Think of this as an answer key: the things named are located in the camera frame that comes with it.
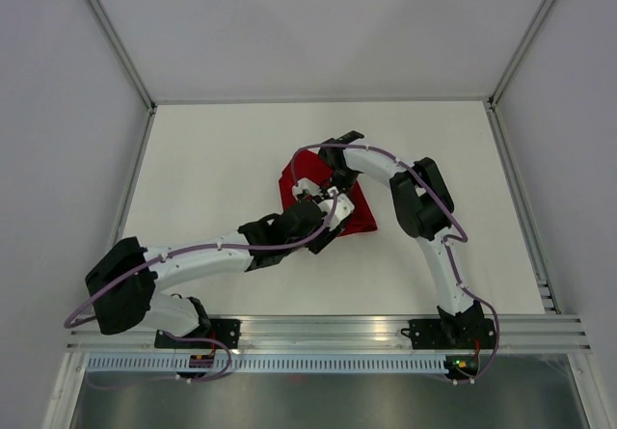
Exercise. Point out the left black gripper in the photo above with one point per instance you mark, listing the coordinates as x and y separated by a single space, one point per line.
325 238

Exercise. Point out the red cloth napkin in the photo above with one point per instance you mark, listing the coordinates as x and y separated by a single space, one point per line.
309 165

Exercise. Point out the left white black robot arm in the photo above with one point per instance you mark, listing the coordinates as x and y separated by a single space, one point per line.
129 284

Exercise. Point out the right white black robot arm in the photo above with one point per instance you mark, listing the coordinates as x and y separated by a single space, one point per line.
424 210

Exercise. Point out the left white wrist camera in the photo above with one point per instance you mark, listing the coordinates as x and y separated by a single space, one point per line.
338 208

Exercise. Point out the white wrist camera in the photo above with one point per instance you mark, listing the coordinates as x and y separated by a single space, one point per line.
338 208
305 189

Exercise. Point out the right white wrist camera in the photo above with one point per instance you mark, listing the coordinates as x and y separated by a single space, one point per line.
305 189

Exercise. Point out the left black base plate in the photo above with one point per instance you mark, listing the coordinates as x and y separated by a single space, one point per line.
208 336

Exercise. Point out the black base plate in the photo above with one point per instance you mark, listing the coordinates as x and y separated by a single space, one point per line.
434 334
208 336

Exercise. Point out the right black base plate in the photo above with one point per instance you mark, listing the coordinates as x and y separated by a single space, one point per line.
434 334

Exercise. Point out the aluminium front rail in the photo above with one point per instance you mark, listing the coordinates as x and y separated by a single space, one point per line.
304 334

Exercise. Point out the white slotted cable duct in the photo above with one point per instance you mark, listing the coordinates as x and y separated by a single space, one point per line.
269 363

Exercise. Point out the right aluminium frame post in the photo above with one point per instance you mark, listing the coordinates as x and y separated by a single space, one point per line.
530 35

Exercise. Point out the aluminium frame post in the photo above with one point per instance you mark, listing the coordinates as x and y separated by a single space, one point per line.
112 37
530 35

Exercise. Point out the left aluminium frame post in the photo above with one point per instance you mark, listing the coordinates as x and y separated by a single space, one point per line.
112 37

